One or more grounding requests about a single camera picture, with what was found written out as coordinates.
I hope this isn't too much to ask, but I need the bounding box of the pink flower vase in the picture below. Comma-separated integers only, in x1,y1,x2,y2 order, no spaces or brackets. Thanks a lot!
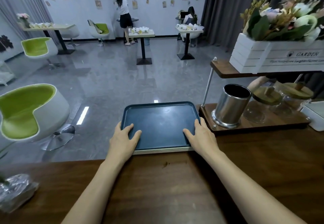
16,13,31,29

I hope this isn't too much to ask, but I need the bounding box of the cream plastic tray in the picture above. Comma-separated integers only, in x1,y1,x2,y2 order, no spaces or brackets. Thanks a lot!
132,146,195,155

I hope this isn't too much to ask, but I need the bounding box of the person's left hand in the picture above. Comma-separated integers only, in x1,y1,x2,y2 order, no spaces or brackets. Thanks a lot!
106,122,142,165

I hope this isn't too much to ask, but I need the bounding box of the row of white cups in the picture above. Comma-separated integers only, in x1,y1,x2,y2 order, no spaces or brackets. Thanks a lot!
29,22,55,29

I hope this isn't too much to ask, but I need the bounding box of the dark wall decoration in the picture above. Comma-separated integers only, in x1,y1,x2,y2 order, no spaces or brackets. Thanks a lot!
0,35,15,54

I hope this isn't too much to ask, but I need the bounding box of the white appliance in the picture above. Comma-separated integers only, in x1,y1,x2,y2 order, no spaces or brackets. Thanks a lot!
300,101,324,132

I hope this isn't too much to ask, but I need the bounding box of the dark blue plastic tray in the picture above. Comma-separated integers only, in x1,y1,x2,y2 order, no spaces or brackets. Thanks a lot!
121,101,201,151

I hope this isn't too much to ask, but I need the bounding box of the dark grey curtain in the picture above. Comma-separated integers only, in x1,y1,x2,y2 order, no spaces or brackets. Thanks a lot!
201,0,324,53

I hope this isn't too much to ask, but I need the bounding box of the cluster of white cups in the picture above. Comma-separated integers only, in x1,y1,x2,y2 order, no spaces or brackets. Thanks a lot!
176,23,203,31

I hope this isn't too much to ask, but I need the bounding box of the white wooden planter box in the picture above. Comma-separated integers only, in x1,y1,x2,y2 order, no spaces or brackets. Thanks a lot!
229,33,324,74

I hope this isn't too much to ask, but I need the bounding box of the person's left forearm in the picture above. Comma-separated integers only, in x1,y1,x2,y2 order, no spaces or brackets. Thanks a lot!
61,154,132,224

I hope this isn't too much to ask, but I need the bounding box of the square pedestal table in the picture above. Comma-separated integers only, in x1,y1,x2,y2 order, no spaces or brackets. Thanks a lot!
128,30,155,65
176,27,204,60

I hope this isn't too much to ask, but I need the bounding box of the green and white swivel chair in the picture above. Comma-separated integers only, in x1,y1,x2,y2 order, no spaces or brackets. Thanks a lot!
88,19,111,47
21,37,62,70
0,83,76,151

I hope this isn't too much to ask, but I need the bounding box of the light grey curtain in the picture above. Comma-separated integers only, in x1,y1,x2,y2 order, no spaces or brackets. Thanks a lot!
0,0,60,45

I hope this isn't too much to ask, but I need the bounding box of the person's right forearm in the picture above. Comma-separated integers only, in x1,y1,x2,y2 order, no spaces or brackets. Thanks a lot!
204,151,308,224

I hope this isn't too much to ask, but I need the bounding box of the stainless steel utensil holder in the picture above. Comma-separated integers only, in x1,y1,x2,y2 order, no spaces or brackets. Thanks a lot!
211,84,252,129

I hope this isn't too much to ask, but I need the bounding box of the clear plastic wrap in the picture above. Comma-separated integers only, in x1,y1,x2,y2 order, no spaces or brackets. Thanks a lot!
0,173,40,214

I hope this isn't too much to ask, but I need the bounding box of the round dark table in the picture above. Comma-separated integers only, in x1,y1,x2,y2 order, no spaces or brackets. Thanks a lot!
116,17,139,44

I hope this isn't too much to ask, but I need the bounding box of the glass jar with wooden lid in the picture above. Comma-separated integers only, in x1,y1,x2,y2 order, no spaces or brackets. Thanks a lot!
243,87,283,124
273,82,314,118

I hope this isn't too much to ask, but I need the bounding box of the artificial flower bouquet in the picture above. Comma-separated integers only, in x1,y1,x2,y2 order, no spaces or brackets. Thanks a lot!
240,0,324,43

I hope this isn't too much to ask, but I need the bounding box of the person's right hand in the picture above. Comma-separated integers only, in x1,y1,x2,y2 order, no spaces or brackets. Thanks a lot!
183,117,225,160

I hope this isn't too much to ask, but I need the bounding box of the two-tier wooden shelf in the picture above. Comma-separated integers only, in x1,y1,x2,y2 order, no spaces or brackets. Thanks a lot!
199,57,324,134

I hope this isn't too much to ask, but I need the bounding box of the long wooden top table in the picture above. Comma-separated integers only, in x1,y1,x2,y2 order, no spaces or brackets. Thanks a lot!
21,24,76,55

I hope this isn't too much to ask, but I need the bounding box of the group of white cups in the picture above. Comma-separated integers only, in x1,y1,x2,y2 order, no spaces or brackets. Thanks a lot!
128,26,150,35

